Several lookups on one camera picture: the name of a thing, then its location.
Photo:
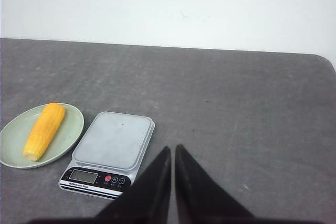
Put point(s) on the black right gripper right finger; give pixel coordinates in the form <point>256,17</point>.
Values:
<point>200,198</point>

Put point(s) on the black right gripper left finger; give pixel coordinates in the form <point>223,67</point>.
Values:
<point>147,200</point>

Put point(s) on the silver digital kitchen scale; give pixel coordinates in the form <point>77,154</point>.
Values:
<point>107,159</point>

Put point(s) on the green shallow plate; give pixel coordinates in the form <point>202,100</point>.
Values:
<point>15,133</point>

